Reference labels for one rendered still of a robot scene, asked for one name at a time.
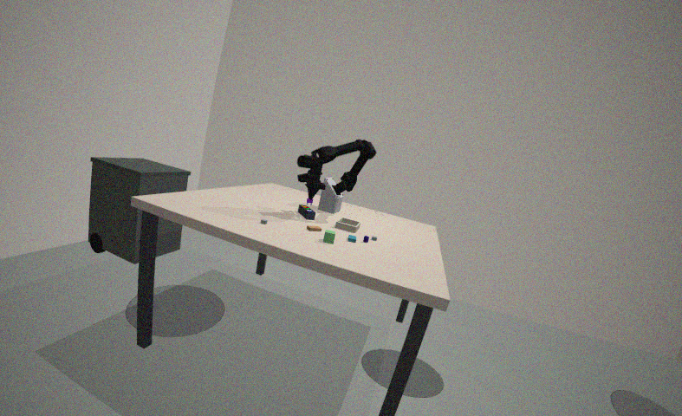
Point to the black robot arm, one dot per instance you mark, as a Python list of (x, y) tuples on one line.
[(328, 153)]

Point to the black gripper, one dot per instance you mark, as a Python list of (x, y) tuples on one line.
[(316, 185)]

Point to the light green cube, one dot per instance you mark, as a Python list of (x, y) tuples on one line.
[(329, 237)]

